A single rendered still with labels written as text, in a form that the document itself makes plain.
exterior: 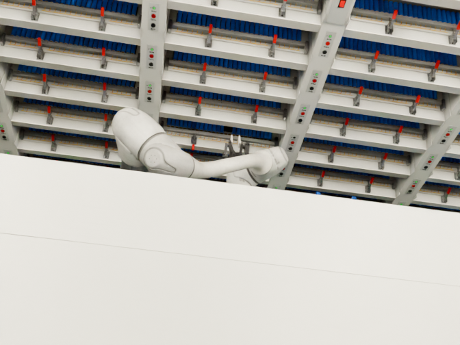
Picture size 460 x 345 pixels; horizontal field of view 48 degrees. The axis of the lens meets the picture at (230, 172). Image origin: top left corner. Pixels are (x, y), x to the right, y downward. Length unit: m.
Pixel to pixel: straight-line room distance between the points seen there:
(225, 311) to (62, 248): 0.23
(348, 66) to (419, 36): 0.30
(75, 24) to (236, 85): 0.72
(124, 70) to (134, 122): 0.59
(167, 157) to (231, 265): 0.98
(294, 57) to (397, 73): 0.45
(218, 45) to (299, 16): 0.35
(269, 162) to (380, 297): 1.39
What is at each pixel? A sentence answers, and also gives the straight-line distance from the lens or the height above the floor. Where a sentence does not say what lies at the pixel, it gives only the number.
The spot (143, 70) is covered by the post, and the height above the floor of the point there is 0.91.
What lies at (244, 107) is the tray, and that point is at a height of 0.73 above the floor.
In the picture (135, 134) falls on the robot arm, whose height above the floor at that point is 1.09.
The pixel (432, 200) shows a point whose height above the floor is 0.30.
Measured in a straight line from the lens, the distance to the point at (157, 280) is 0.71.
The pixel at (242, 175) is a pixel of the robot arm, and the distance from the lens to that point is 2.17.
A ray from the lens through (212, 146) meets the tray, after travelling 2.58.
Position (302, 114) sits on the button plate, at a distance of 2.42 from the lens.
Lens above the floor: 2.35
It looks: 48 degrees down
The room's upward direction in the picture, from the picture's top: 14 degrees clockwise
